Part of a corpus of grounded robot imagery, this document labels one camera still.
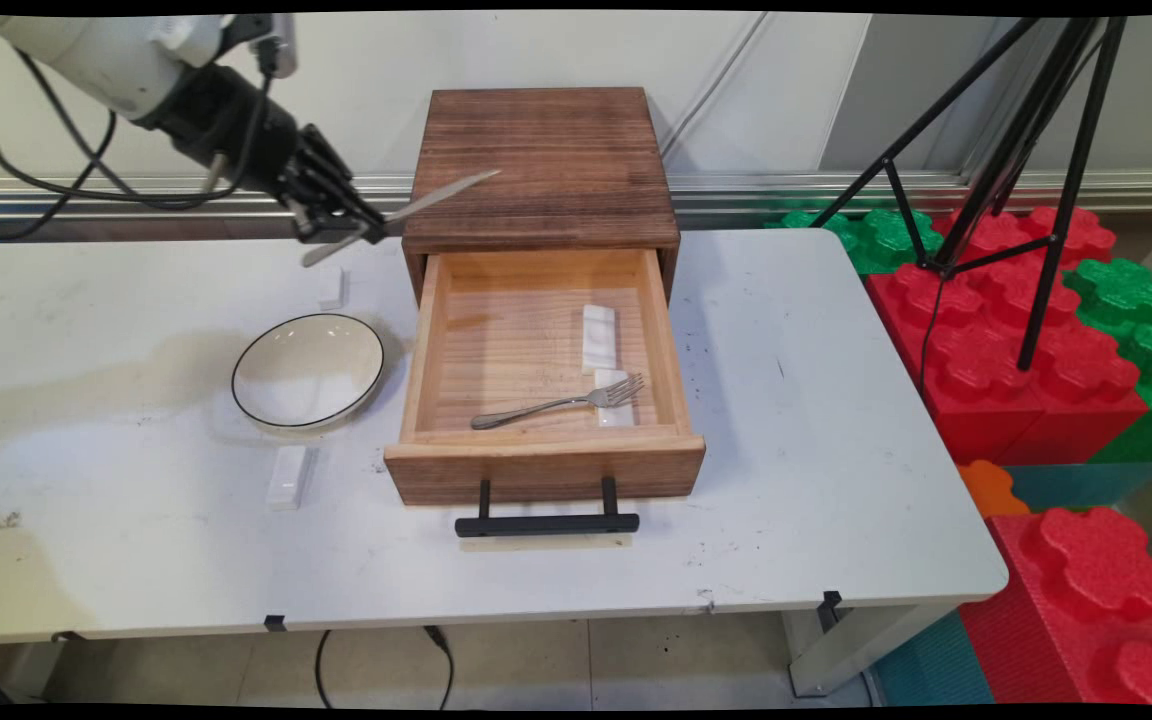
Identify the teal foam floor mat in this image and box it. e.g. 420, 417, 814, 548
871, 610, 997, 707

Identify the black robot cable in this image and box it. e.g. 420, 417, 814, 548
0, 15, 279, 242

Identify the white ribbed camera mount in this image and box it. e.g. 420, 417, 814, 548
141, 14, 229, 67

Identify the black tripod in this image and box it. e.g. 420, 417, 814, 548
811, 15, 1129, 373

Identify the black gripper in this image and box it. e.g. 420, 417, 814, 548
136, 65, 387, 244

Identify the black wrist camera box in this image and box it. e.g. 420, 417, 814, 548
221, 14, 298, 80

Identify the black drawer handle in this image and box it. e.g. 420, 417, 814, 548
454, 476, 640, 539

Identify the silver table knife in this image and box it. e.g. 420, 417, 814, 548
300, 168, 503, 269

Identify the white table leg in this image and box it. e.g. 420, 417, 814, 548
782, 600, 959, 699

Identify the silver metal fork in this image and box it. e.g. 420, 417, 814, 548
470, 373, 647, 432

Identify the large green foam block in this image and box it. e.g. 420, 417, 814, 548
1066, 257, 1152, 463

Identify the large red foam block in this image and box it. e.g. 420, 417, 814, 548
958, 506, 1152, 707

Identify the dark wooden drawer cabinet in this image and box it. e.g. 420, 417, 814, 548
401, 87, 682, 306

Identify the aluminium wall rail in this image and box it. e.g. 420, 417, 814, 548
0, 170, 1152, 223

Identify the black cable under table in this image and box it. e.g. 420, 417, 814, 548
313, 625, 456, 711

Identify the teal foam block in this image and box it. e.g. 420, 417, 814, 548
1001, 460, 1152, 514

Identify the white bowl with black rim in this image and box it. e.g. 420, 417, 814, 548
231, 313, 387, 431

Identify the small green foam block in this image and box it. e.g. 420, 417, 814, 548
766, 208, 945, 276

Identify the light wooden drawer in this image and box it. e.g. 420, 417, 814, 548
383, 248, 707, 507

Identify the orange foam piece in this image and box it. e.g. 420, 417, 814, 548
958, 459, 1033, 519

